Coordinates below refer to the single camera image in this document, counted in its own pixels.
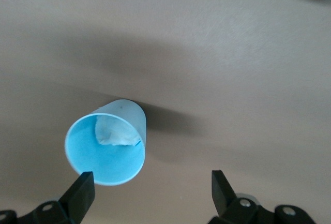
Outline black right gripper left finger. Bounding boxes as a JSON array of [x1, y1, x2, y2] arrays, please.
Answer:
[[18, 171, 96, 224]]

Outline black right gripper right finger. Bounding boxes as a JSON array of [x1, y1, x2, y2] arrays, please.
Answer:
[[209, 169, 277, 224]]

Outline blue cup with paper wad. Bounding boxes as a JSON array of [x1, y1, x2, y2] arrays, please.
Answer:
[[64, 99, 147, 186]]

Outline white paper wad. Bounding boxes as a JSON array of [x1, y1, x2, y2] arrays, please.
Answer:
[[94, 115, 142, 147]]

